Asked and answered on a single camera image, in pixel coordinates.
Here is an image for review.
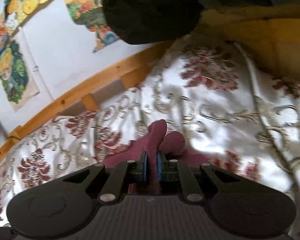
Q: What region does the maroon long-sleeve sweater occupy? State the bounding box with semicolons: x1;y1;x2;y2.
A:
103;119;209;194

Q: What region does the white floral satin bedspread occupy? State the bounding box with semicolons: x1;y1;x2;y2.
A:
0;37;300;239

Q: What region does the anime character poster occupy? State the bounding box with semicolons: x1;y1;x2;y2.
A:
0;39;40;112

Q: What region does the black hanging coat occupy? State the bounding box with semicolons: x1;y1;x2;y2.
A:
103;0;300;46

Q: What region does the colourful peacock poster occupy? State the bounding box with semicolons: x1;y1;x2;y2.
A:
64;0;120;53

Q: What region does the white wall pipe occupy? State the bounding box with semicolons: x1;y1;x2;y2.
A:
18;27;54;101

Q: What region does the wooden bed frame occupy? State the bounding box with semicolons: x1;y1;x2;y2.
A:
0;3;300;163

